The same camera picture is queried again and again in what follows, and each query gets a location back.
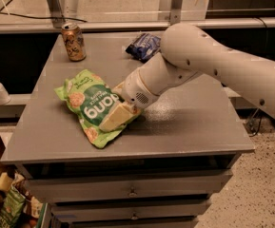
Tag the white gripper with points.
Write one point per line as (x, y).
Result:
(133, 88)

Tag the metal frame rail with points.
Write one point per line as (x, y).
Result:
(220, 23)

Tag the green snack bag in box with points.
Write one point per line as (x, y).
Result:
(12, 208)

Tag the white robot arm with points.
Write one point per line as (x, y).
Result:
(187, 52)

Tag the grey drawer cabinet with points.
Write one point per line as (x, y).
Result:
(159, 173)

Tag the gold soda can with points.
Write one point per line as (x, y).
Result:
(74, 41)

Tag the dark blue chip bag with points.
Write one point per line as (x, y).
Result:
(144, 46)

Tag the yellow bottle in box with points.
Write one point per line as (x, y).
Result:
(6, 180)

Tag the green rice chip bag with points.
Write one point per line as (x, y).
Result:
(91, 99)

